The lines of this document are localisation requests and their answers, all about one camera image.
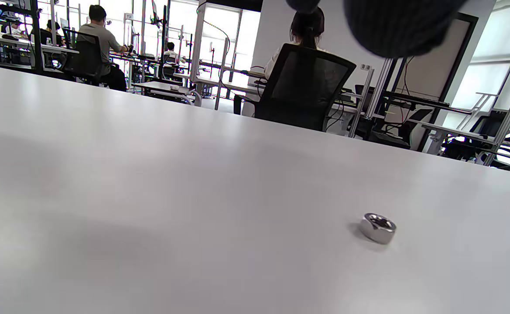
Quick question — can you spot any black mesh office chair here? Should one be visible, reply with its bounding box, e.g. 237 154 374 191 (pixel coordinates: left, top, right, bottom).
255 43 357 132

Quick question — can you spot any grey panel with black frame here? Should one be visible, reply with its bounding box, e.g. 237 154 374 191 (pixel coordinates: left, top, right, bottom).
416 13 479 152

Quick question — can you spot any silver aluminium pole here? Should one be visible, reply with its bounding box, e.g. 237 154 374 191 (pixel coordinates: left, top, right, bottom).
213 38 230 110

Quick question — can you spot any silver hex nut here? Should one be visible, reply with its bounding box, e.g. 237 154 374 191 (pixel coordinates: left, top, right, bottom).
359 213 397 245

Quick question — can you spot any black shelf rack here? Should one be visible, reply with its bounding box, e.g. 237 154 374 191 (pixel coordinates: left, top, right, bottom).
0 0 44 72

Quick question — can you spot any person's left hand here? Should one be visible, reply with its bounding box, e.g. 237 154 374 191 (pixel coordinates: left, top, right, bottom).
285 0 468 58

